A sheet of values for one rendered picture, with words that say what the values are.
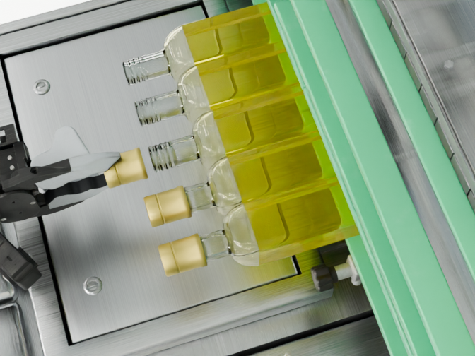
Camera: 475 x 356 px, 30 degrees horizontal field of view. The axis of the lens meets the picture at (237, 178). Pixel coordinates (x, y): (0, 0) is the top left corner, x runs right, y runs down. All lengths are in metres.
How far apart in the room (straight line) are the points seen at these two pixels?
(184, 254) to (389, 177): 0.23
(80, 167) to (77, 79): 0.27
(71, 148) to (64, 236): 0.17
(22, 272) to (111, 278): 0.16
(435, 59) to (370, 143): 0.10
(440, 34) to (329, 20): 0.11
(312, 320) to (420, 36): 0.37
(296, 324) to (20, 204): 0.35
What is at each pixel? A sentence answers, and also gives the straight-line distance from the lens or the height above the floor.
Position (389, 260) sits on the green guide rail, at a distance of 0.86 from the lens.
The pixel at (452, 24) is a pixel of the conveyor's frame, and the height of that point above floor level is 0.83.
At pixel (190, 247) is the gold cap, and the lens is 0.91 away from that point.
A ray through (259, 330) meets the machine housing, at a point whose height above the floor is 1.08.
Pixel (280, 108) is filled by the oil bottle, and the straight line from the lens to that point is 0.96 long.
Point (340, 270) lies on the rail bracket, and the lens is 0.97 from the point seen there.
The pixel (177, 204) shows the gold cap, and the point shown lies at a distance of 0.93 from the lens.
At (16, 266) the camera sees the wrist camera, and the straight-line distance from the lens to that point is 0.93.
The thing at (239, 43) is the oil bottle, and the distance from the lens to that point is 1.00.
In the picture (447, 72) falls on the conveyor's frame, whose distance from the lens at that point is 0.85.
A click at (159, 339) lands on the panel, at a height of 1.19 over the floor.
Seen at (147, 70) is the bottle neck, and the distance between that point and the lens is 1.01.
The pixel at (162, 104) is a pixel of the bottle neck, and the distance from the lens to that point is 0.98.
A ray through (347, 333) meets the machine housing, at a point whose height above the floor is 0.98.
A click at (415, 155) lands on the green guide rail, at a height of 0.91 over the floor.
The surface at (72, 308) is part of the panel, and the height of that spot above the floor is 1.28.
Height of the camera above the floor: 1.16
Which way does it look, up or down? 6 degrees down
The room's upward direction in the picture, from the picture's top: 106 degrees counter-clockwise
